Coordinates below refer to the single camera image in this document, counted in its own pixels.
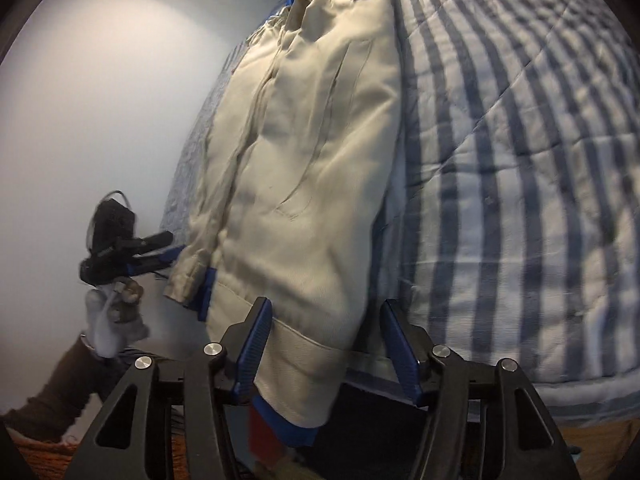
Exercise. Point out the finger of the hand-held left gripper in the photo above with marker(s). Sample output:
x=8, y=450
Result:
x=157, y=259
x=155, y=241

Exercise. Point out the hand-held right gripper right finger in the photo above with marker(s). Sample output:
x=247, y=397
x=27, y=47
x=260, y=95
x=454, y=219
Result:
x=400, y=350

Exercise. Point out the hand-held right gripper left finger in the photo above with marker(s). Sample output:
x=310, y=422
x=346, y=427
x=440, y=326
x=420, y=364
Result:
x=252, y=345

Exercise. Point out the beige jacket with blue trim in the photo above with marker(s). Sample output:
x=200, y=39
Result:
x=310, y=185

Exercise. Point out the person's left hand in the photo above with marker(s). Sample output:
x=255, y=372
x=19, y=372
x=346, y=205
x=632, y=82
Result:
x=107, y=330

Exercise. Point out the red object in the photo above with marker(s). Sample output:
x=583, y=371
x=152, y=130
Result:
x=262, y=435

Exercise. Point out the blue white striped quilt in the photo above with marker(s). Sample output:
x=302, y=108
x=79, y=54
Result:
x=500, y=185

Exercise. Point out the orange woven basket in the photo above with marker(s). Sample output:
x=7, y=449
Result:
x=45, y=455

